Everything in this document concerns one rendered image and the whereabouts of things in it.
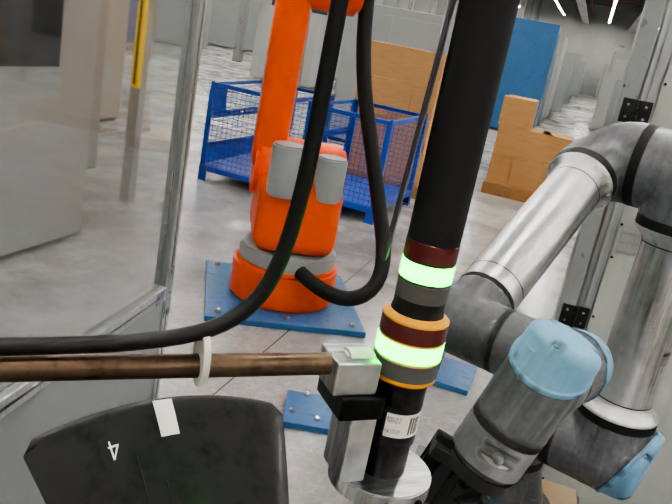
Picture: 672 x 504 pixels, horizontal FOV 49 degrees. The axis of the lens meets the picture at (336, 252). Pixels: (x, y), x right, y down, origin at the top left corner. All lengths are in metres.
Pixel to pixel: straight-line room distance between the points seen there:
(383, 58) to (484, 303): 7.71
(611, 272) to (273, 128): 2.63
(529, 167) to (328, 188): 5.67
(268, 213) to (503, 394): 3.64
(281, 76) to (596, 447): 3.53
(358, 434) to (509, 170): 9.29
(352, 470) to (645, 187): 0.69
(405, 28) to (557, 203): 10.09
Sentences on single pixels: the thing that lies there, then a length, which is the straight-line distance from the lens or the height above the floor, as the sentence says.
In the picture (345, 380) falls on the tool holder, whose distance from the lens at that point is 0.46.
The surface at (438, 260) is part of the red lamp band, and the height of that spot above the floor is 1.62.
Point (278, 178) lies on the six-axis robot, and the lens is 4.19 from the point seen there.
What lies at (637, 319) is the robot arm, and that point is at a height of 1.43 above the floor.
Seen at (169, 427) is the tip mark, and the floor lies 1.40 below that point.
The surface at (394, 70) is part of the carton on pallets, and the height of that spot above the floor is 1.32.
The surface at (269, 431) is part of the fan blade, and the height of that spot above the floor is 1.38.
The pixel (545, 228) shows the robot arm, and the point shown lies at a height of 1.55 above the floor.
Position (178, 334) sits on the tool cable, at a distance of 0.42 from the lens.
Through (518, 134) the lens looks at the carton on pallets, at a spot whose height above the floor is 0.80.
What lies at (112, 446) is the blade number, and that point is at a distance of 0.63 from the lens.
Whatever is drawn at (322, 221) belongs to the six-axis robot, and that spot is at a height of 0.62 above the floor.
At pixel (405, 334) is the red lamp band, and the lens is 0.46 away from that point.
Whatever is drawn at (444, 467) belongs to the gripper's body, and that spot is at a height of 1.35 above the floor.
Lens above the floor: 1.74
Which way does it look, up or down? 17 degrees down
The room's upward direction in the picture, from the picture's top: 11 degrees clockwise
